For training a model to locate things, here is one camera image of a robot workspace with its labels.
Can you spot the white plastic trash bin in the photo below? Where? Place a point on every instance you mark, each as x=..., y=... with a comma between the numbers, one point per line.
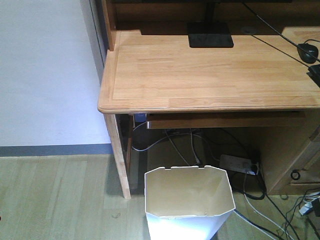
x=187, y=202

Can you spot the white power strip under desk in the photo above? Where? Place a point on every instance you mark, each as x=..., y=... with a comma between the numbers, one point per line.
x=238, y=164

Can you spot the black monitor stand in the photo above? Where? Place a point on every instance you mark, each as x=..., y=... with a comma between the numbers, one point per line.
x=209, y=33

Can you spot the wooden desk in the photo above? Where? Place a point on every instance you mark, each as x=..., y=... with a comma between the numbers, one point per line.
x=258, y=83

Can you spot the wooden drawer cabinet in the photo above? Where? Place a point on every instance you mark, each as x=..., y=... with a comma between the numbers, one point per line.
x=290, y=156

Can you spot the black computer mouse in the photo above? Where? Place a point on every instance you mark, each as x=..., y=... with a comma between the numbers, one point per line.
x=307, y=52

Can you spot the black device on desk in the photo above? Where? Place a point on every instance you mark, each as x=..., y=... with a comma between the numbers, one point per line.
x=314, y=73

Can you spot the white plug adapter on floor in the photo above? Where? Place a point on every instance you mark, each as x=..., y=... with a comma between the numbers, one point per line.
x=306, y=208

